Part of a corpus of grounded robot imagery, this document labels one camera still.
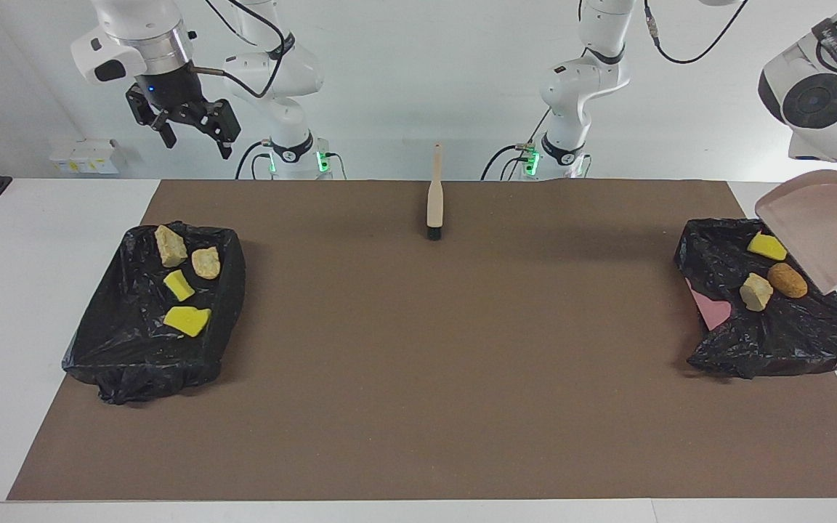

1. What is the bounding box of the beige plastic dustpan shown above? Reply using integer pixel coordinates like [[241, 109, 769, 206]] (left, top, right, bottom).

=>
[[755, 169, 837, 295]]

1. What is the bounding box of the wide beige bread chunk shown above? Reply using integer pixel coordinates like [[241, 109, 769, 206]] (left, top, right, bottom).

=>
[[155, 224, 188, 268]]

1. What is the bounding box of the round beige bread chunk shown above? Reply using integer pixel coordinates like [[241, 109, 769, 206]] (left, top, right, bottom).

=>
[[191, 247, 222, 280]]

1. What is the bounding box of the notched yellow sponge piece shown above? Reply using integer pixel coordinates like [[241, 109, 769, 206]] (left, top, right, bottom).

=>
[[746, 232, 788, 262]]

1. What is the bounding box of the brown oval bread roll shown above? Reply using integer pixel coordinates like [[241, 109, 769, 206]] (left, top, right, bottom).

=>
[[767, 263, 809, 299]]

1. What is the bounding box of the flared yellow sponge piece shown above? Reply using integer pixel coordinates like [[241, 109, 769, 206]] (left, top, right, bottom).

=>
[[163, 270, 195, 302]]

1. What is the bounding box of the striped croissant piece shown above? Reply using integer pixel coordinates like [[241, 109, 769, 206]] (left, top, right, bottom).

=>
[[740, 273, 774, 312]]

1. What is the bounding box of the bumpy yellow sponge piece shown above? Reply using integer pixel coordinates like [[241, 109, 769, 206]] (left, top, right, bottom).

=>
[[163, 306, 212, 338]]

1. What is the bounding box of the black bag lined pink bin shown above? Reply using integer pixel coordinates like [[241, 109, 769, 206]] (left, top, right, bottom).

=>
[[674, 218, 837, 380]]

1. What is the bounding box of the brown table mat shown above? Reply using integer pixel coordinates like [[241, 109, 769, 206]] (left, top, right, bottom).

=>
[[7, 179, 837, 502]]

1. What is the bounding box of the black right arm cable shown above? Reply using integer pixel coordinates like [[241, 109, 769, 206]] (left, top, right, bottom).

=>
[[204, 0, 296, 99]]

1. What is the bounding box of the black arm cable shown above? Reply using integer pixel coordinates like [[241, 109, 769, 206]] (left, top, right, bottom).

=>
[[642, 0, 837, 88], [204, 0, 296, 99]]

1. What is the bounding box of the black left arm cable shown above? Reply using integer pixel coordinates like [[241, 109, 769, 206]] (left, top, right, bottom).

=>
[[642, 0, 837, 88]]

